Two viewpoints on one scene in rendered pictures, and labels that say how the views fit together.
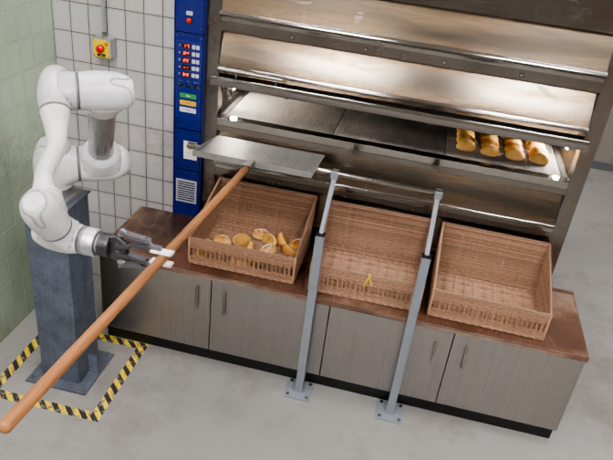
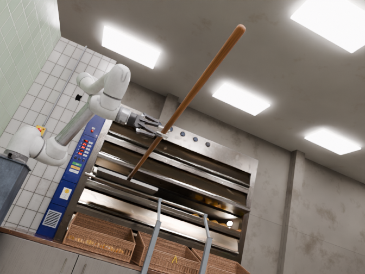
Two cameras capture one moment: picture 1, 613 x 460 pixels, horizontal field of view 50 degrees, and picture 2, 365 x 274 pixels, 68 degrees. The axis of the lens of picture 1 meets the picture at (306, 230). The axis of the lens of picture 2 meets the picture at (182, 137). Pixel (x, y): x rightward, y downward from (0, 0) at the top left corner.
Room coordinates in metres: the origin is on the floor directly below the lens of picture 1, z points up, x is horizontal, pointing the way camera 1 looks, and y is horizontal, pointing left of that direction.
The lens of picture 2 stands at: (0.33, 0.84, 0.73)
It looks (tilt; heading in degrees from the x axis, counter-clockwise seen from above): 23 degrees up; 338
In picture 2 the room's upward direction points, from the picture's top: 17 degrees clockwise
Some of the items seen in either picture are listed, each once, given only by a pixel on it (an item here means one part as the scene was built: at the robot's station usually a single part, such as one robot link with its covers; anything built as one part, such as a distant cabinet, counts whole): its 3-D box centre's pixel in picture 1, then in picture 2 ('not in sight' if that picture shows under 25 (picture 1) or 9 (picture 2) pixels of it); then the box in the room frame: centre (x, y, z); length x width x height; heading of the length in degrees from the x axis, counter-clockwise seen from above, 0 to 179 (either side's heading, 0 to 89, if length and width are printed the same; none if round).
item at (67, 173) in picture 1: (55, 161); (26, 141); (2.50, 1.11, 1.17); 0.18 x 0.16 x 0.22; 113
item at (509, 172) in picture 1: (387, 150); (168, 209); (3.12, -0.36, 1.16); 1.80 x 0.06 x 0.04; 81
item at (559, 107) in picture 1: (400, 78); (177, 175); (3.09, -0.35, 1.54); 1.79 x 0.11 x 0.19; 81
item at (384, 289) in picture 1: (371, 253); (165, 254); (2.82, -0.34, 0.72); 0.56 x 0.49 x 0.28; 82
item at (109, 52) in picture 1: (104, 47); (39, 131); (3.28, 1.14, 1.46); 0.10 x 0.07 x 0.10; 81
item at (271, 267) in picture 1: (254, 227); (101, 235); (2.93, 0.27, 0.72); 0.56 x 0.49 x 0.28; 82
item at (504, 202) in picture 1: (381, 177); (164, 222); (3.09, -0.35, 1.02); 1.79 x 0.11 x 0.19; 81
